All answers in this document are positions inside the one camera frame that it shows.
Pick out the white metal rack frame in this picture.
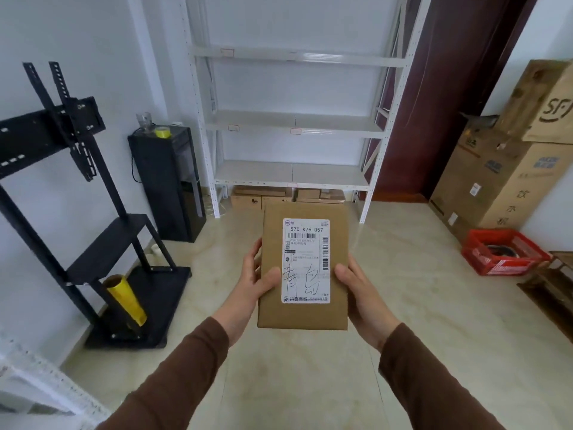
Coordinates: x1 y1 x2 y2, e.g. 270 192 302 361
0 329 113 430

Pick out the black water dispenser cabinet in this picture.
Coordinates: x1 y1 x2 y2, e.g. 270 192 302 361
127 125 207 243

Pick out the white metal shelving unit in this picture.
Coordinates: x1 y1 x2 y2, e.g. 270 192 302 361
178 0 434 224

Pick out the person's left forearm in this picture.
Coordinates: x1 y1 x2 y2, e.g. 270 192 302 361
98 316 231 430

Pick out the person's left hand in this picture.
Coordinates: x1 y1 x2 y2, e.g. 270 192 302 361
212 238 281 348

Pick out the dark red wooden door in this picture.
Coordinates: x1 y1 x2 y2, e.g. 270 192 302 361
372 0 541 203

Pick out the red plastic crate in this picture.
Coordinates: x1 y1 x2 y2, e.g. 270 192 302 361
461 228 552 277

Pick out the dark wooden rack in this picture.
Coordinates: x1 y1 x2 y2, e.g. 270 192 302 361
517 251 573 344

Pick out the person's right forearm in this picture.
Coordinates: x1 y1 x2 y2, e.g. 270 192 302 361
379 323 506 430

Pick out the yellow film roll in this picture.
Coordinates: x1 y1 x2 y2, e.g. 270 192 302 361
103 275 148 328

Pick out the brown cardboard parcel white label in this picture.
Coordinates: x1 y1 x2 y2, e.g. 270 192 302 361
257 200 349 331

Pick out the flat cardboard box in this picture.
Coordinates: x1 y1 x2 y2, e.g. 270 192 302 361
230 185 287 212
296 188 346 205

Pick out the person's right hand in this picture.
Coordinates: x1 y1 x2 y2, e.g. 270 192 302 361
334 255 402 353

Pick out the tall cardboard box black print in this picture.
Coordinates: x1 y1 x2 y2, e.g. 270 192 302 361
496 59 573 145

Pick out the large brown cardboard box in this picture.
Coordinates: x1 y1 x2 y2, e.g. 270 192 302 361
429 113 573 245

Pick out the black television stand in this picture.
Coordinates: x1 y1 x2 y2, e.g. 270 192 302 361
0 62 192 351

